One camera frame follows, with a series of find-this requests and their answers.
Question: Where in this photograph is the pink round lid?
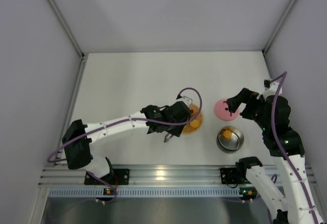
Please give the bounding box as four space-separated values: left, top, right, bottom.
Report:
214 99 240 121

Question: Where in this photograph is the flower shaped yellow cookie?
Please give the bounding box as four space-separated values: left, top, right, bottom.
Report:
221 130 232 140

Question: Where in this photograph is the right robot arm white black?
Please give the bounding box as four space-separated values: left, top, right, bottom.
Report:
226 88 324 223

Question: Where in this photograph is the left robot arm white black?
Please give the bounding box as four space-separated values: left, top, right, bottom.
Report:
62 97 193 178

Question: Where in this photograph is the steel lunch box bowl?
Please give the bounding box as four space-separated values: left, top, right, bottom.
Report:
216 126 244 153

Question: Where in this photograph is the woven bamboo tray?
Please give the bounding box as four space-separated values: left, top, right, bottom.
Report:
182 104 203 135

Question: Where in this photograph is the yellow round cracker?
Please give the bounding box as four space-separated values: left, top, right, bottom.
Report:
190 119 200 129

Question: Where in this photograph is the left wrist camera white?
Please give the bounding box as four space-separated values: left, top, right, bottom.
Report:
176 94 193 107

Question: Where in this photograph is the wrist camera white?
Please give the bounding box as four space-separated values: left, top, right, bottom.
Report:
262 80 279 100
176 94 193 107

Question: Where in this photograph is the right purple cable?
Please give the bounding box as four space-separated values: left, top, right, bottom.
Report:
268 71 320 224

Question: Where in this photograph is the purple cable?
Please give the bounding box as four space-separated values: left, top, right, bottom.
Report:
268 71 320 224
46 87 203 204

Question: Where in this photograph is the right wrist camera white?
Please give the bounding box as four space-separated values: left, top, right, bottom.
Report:
262 80 279 100

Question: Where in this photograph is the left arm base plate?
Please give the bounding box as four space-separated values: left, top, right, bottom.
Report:
84 168 130 185

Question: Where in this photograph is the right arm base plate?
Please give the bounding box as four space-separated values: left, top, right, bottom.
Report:
220 167 249 185

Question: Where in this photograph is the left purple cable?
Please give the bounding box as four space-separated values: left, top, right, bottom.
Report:
46 87 203 204

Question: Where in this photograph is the aluminium rail frame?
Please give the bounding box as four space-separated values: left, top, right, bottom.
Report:
38 164 317 188

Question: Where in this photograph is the slotted cable duct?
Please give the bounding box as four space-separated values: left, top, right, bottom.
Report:
48 187 254 198

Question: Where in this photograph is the right frame post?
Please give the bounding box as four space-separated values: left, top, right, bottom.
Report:
262 0 299 57

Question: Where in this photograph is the frame post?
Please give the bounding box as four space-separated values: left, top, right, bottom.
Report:
262 0 299 57
33 0 85 58

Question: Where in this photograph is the left frame post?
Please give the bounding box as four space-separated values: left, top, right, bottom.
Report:
33 0 85 58

